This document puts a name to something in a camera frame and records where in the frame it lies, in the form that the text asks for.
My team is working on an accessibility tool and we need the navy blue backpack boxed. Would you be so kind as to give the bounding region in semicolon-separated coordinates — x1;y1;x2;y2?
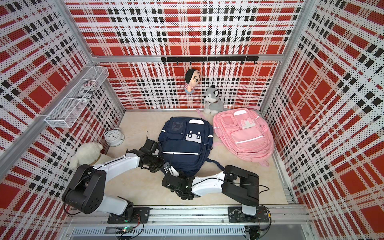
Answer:
158;117;225;177

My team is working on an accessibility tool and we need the pink school backpack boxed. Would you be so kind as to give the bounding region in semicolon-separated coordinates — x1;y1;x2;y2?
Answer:
213;107;274;167

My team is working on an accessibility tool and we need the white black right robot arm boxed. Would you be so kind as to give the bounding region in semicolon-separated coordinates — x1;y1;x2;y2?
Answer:
162;165;271;223

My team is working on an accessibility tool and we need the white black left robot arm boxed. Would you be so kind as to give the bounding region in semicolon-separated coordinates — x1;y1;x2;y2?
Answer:
62;139;165;222

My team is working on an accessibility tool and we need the white alarm clock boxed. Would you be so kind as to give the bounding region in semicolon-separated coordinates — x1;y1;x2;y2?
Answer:
104;128;125;147

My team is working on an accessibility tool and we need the cream teddy bear plush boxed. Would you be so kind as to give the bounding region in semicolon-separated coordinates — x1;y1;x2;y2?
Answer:
69;142;112;169

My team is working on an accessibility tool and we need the green circuit board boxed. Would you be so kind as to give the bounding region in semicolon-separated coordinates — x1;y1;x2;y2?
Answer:
104;227;135;235

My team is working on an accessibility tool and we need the grey white husky plush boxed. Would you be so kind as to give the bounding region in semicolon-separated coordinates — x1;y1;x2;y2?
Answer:
204;85;224;116

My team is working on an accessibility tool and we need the cartoon boy doll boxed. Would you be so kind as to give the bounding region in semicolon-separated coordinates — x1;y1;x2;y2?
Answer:
185;69;200;94

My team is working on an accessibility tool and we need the striped can on shelf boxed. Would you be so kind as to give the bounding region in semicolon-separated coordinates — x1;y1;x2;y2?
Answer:
77;80;97;102

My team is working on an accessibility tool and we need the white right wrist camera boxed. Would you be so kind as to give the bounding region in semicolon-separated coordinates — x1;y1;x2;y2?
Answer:
163;162;180;177

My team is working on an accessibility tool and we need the white wire mesh shelf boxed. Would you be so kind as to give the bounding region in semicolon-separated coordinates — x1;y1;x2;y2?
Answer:
45;66;109;129

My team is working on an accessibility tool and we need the black wall hook rail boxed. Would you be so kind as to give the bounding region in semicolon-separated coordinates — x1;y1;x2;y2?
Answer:
161;56;259;64

